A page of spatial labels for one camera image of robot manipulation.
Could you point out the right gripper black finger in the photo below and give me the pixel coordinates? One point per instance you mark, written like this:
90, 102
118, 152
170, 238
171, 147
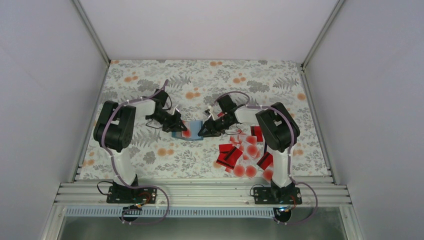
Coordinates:
208, 125
211, 134

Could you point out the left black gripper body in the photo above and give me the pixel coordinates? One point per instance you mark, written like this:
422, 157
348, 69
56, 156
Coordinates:
169, 123

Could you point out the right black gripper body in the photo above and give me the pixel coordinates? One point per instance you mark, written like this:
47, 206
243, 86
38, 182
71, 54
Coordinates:
222, 125

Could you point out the teal leather card holder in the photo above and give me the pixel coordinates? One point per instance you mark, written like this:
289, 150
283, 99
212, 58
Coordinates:
195, 126

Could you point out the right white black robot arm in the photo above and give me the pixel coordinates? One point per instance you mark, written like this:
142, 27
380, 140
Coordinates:
278, 128

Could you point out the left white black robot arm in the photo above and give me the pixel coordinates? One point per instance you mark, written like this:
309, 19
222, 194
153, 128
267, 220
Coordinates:
114, 133

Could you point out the dark red striped card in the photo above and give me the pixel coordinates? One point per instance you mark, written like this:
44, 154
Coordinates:
257, 132
225, 148

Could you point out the red card with stripe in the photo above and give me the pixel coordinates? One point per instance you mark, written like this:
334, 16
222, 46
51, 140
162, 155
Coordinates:
229, 158

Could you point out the floral patterned table mat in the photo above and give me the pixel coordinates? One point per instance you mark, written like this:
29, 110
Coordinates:
193, 85

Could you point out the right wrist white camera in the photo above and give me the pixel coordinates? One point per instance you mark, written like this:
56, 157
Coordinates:
209, 112

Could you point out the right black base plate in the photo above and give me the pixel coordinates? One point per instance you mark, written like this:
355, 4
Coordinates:
268, 196

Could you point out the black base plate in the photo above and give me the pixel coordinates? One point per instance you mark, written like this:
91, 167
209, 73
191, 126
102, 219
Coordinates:
119, 194
268, 196

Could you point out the blue slotted cable duct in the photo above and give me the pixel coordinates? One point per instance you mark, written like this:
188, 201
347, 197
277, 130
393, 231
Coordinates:
172, 212

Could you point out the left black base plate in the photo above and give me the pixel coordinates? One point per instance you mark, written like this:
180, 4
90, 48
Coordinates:
119, 194

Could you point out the aluminium rail frame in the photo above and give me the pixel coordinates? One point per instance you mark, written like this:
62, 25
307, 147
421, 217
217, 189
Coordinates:
208, 192

